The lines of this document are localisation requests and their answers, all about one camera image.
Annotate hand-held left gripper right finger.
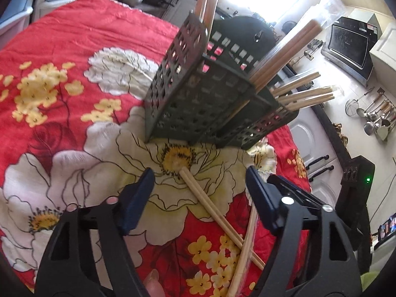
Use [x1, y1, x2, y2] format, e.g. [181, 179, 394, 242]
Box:
[246, 165, 362, 297]

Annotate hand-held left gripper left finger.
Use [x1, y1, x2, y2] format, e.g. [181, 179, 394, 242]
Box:
[34, 167, 155, 297]

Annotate black plastic utensil basket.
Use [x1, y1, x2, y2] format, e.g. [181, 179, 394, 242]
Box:
[145, 11, 299, 150]

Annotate person's left hand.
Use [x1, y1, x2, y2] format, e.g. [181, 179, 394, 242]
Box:
[144, 269, 164, 297]

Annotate phone with lit screen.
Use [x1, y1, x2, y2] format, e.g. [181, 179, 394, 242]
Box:
[374, 213, 396, 249]

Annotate green cloth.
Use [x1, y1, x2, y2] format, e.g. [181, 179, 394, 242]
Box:
[360, 271, 381, 291]

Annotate white lower cabinet doors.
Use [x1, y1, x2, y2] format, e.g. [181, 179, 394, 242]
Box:
[288, 111, 341, 192]

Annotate row of hanging steel ladles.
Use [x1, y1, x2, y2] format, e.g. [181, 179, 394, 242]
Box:
[356, 88, 396, 141]

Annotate steel mesh strainer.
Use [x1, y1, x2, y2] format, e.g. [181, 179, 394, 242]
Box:
[345, 87, 375, 116]

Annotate red floral blanket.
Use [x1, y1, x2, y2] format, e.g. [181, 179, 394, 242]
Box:
[0, 0, 311, 297]

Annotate white cabinet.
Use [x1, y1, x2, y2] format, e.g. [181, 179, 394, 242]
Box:
[370, 22, 396, 78]

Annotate black rounded bag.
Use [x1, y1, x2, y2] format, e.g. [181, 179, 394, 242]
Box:
[213, 15, 277, 56]

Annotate black microwave oven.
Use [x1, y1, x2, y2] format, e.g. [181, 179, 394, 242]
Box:
[322, 15, 379, 87]

